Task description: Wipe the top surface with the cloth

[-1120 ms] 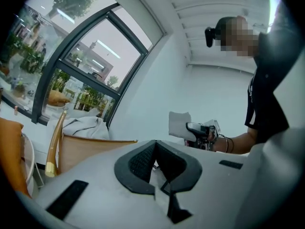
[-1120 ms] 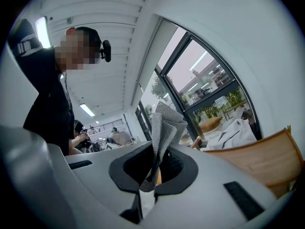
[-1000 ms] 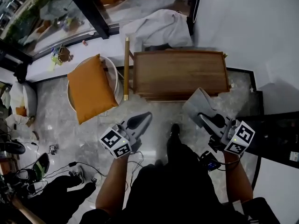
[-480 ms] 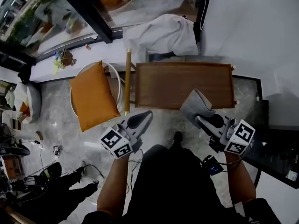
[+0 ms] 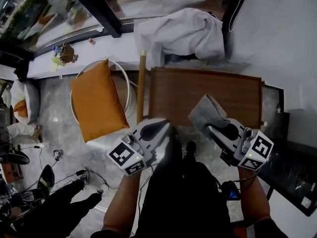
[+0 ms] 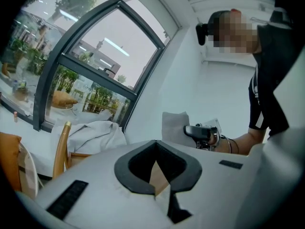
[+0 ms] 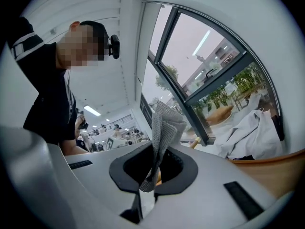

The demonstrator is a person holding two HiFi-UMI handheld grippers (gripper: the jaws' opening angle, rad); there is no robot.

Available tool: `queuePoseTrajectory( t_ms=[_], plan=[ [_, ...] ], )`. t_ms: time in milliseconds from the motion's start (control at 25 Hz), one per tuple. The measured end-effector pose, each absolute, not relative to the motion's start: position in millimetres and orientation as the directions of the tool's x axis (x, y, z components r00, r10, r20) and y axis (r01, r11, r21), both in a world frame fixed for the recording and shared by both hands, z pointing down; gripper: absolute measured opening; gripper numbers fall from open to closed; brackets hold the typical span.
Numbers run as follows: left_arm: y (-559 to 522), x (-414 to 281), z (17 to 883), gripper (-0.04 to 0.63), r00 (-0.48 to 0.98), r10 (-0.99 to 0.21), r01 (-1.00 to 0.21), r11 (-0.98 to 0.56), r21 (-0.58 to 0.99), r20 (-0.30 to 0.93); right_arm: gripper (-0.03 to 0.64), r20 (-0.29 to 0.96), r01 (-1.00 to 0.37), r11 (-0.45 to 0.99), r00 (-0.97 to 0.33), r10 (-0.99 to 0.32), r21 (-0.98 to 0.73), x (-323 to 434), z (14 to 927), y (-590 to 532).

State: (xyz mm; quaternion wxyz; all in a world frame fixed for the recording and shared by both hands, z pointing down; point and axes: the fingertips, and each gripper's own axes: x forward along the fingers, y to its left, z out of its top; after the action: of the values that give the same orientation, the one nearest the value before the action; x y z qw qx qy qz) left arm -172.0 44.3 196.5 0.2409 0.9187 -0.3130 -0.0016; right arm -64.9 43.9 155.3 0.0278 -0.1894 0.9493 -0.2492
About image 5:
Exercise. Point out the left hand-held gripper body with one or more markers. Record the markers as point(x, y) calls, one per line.
point(123, 155)

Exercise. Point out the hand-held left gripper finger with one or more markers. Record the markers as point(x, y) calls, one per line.
point(161, 137)
point(148, 121)

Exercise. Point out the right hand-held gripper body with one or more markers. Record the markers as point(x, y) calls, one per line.
point(260, 145)

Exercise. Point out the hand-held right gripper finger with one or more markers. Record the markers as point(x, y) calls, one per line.
point(215, 130)
point(241, 129)

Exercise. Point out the grey cloth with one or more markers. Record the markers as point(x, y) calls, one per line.
point(206, 113)

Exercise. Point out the wooden tray table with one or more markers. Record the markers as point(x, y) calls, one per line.
point(203, 95)

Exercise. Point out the person's left forearm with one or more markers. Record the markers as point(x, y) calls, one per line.
point(121, 202)

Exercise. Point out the white round chair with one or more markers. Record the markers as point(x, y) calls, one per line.
point(130, 100)

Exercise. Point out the orange cushion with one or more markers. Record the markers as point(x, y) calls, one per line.
point(99, 103)

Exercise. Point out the black device blue screen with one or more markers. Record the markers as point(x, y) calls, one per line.
point(231, 192)

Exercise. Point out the white crumpled sheet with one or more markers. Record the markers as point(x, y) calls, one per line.
point(178, 31)

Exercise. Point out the small red bottle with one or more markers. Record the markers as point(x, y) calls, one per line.
point(92, 41)

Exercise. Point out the brown bag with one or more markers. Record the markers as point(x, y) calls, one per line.
point(67, 53)

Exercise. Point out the grey white cushion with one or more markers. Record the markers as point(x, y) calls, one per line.
point(29, 98)

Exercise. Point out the dark window frame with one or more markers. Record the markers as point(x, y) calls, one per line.
point(96, 9)

